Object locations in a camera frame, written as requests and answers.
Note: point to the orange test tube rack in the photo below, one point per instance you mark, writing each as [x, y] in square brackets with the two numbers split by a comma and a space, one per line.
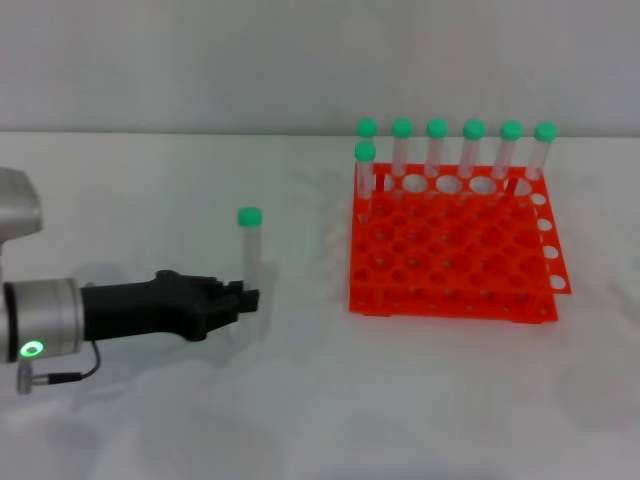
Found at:
[450, 250]

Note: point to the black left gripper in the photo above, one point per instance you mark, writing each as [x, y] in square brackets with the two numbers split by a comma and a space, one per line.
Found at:
[150, 310]

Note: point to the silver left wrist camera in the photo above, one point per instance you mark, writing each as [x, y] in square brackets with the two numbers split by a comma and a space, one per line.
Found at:
[17, 205]

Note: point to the green-capped test tube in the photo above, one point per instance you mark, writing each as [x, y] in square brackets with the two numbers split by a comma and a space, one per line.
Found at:
[436, 128]
[365, 151]
[473, 130]
[401, 128]
[250, 240]
[366, 127]
[545, 132]
[511, 131]

